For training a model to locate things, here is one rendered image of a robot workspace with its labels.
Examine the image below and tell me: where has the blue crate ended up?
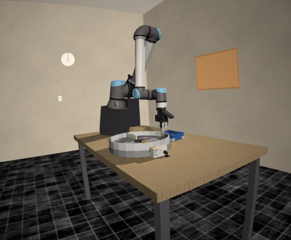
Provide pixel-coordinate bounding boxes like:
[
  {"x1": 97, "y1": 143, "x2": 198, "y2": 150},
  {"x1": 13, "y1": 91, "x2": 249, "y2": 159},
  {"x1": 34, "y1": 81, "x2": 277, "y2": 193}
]
[{"x1": 165, "y1": 130, "x2": 185, "y2": 142}]

